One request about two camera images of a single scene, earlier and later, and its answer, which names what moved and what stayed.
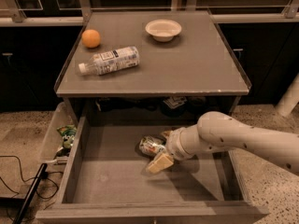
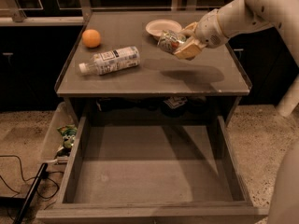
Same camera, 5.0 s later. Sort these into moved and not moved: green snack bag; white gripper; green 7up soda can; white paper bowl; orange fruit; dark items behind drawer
Moved: white gripper; green 7up soda can
Not moved: green snack bag; dark items behind drawer; white paper bowl; orange fruit
